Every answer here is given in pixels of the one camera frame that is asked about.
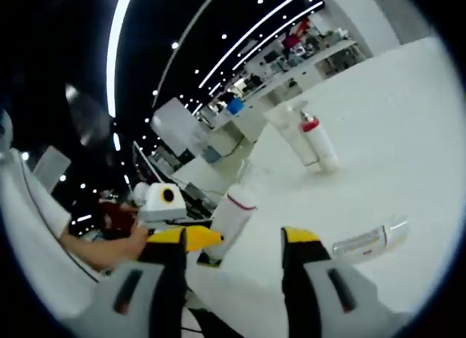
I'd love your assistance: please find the person in white shirt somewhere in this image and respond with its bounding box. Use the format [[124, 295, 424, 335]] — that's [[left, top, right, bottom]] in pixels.
[[0, 144, 114, 317]]

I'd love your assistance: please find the curved ceiling light strip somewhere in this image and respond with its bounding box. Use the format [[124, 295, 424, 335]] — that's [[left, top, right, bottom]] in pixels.
[[106, 0, 136, 117]]

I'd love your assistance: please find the white square pillar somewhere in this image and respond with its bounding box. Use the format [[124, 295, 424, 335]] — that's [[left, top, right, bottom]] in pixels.
[[151, 98, 209, 160]]

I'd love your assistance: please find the person's left hand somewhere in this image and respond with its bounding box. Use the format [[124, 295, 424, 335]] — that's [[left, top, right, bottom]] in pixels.
[[108, 224, 149, 263]]

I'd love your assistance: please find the white ceiling unit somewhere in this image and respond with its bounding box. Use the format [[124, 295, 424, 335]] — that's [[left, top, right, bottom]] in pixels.
[[33, 146, 72, 193]]

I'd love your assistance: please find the blue bin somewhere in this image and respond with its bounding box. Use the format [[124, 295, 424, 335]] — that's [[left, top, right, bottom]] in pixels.
[[226, 98, 245, 115]]

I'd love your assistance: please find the long white counter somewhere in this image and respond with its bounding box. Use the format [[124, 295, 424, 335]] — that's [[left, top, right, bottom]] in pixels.
[[209, 39, 365, 142]]

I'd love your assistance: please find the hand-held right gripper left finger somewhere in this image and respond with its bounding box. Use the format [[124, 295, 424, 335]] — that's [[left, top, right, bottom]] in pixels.
[[67, 227, 189, 338]]

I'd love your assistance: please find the white skincare bottle red collar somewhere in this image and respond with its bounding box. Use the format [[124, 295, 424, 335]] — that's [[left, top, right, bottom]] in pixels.
[[298, 110, 341, 171]]

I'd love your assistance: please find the large white skincare tube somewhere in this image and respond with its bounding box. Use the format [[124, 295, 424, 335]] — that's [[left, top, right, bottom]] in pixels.
[[264, 101, 317, 168]]

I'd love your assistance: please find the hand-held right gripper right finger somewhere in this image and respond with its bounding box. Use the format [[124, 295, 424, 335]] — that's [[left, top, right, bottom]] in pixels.
[[280, 226, 403, 338]]

